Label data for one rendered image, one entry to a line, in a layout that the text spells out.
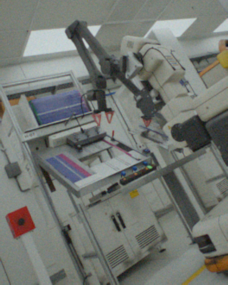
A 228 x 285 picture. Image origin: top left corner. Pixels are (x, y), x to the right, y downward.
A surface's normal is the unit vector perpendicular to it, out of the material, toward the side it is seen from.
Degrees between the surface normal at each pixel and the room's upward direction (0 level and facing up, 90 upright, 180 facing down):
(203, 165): 90
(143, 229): 90
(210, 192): 90
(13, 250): 90
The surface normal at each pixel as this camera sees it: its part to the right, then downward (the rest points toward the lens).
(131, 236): 0.45, -0.41
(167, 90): -0.65, 0.16
